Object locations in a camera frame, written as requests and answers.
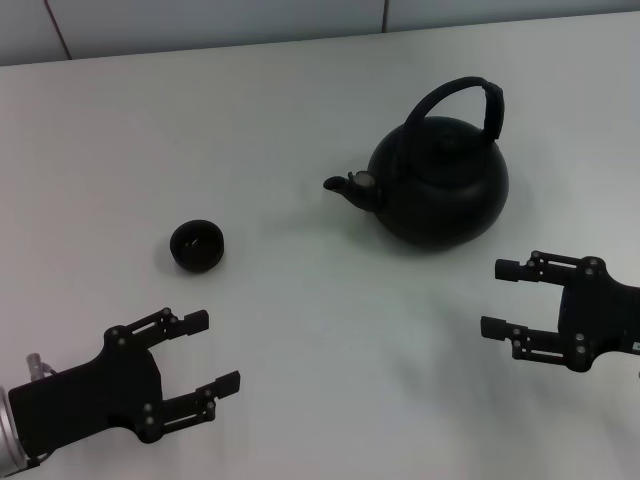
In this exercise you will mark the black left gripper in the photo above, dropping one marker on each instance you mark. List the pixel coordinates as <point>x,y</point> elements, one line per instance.
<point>100,390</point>

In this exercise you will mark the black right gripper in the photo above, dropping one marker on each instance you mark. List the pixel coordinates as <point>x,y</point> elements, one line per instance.
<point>600,315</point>

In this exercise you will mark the small black teacup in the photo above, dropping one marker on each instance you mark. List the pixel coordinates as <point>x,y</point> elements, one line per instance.
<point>197,250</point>

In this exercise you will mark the black round teapot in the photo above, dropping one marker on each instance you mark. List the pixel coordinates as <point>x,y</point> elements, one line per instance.
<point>440,200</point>

